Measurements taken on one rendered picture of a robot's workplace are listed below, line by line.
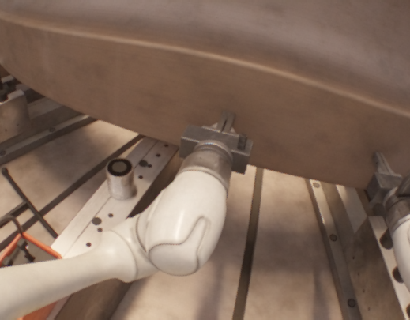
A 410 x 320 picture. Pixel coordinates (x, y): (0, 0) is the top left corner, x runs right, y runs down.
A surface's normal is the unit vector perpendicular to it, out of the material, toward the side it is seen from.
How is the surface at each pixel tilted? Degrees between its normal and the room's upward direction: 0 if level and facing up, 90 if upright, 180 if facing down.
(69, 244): 0
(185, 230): 15
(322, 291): 0
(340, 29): 78
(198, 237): 37
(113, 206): 0
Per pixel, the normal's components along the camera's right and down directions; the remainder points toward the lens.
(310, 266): 0.13, -0.76
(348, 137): -0.14, 0.62
